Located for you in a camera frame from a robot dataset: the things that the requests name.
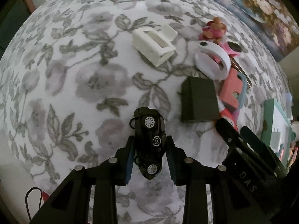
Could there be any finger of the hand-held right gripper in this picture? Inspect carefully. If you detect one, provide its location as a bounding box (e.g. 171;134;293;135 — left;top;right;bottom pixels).
241;126;288;176
215;119;249;155

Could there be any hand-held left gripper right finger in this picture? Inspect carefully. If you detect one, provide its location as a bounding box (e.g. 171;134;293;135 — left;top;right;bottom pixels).
165;136;248;224

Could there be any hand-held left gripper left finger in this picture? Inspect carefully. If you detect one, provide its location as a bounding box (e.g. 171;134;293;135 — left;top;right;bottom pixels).
29;135;136;224

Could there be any teal box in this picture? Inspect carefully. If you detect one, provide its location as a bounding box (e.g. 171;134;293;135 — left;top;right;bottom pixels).
260;99;296;161

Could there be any black toy car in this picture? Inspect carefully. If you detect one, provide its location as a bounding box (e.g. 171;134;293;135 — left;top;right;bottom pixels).
130;107;167;181

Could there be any orange small toy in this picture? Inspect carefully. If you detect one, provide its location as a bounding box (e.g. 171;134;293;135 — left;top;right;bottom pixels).
218;70;247;112

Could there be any white plastic ring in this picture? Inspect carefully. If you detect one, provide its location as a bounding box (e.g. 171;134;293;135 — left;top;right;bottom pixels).
195;41;232;80

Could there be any white plastic bracket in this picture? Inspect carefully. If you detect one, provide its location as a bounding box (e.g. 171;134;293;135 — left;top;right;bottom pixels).
133;24;177;67

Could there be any red and white toy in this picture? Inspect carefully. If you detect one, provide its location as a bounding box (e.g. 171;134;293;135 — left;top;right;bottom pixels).
220;107;239;132

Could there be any dark green box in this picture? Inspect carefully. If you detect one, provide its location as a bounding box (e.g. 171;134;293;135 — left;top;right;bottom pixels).
180;76;221;122

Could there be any grey floral bed sheet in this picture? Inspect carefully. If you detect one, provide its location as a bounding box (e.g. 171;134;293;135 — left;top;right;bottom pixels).
0;0;292;224

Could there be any pink doll figure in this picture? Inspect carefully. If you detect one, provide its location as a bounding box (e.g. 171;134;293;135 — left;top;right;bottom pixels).
198;17;227;45

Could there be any black cable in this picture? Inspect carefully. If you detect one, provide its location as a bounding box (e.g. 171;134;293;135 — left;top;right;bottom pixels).
24;187;44;221

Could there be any pink wooden post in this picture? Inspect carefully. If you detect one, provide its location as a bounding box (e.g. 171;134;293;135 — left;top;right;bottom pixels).
24;0;36;14

